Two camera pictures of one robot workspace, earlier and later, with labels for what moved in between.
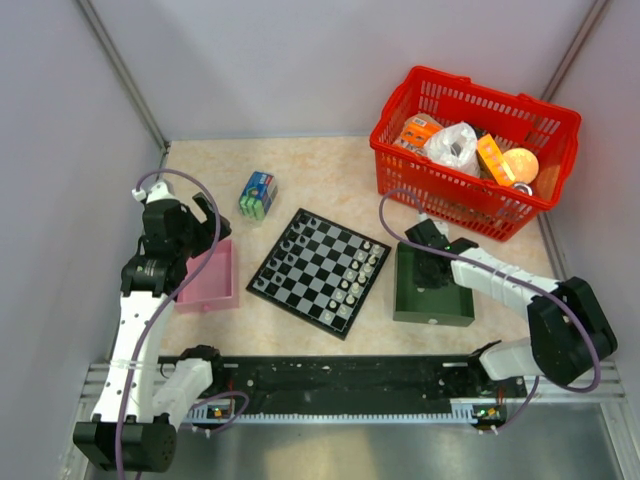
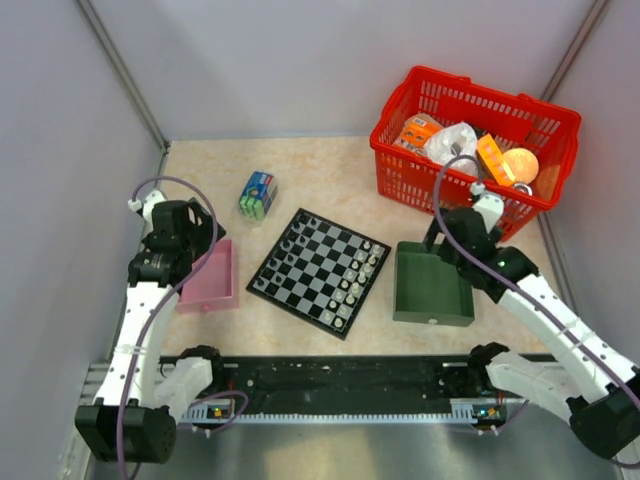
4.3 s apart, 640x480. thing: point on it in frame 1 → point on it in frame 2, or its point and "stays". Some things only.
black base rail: (339, 381) stays
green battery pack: (258, 195) stays
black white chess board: (320, 271) stays
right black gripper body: (422, 274) → (452, 254)
